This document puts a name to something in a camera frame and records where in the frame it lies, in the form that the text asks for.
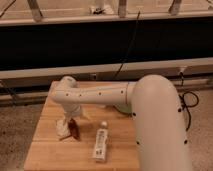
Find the black barrier panel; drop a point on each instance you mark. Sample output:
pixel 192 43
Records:
pixel 96 43

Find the white tube with cap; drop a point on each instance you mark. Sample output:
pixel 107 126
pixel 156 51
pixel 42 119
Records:
pixel 100 147

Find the green plate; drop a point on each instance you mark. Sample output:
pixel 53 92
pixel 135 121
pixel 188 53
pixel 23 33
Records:
pixel 125 109

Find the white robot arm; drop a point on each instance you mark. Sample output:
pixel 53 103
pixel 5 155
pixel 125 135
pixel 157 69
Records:
pixel 161 135

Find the dark red pepper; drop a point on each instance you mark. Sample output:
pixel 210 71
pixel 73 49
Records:
pixel 73 127

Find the white sponge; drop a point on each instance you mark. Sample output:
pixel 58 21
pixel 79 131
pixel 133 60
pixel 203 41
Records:
pixel 62 129

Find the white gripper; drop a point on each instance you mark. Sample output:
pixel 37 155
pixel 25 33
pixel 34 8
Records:
pixel 71 111

